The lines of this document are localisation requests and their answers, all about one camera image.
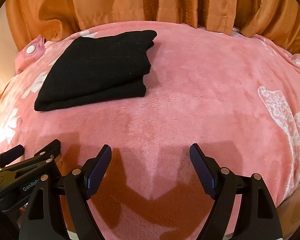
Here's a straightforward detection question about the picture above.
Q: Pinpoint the grey beige bed sheet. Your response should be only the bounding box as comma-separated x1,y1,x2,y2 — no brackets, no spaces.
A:
277,183,300,239

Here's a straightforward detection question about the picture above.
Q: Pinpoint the pink fleece blanket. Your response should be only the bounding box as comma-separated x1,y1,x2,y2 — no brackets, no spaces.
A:
0,21,300,239

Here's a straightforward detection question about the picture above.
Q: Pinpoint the black knit garment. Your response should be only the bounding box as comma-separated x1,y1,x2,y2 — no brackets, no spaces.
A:
34,30,157,112

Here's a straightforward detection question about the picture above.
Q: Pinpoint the pink pillow with white button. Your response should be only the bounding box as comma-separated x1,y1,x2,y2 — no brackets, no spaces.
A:
15,35,45,74

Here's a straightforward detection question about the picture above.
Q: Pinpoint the orange curtain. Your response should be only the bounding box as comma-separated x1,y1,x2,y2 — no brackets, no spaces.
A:
6,0,300,54

